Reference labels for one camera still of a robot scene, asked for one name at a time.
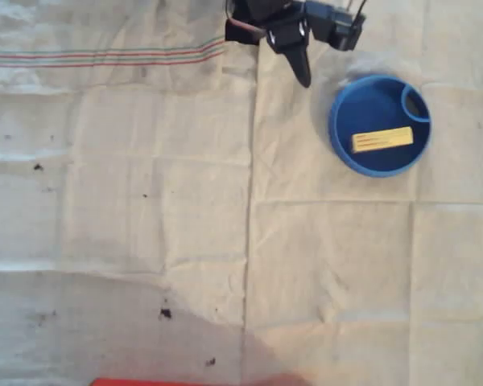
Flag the white and red servo cable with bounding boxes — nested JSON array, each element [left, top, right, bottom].
[[228, 18, 267, 34]]

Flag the blue plastic bowl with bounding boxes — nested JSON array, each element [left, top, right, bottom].
[[328, 74, 432, 179]]

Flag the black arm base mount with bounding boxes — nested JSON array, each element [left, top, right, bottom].
[[224, 18, 266, 46]]

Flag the yellow rectangular block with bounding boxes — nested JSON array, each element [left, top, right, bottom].
[[351, 125, 415, 155]]

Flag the red flat object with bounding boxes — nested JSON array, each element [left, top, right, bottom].
[[89, 376, 309, 386]]

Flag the white cloth with coloured stripes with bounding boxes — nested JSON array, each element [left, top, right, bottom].
[[0, 0, 483, 386]]

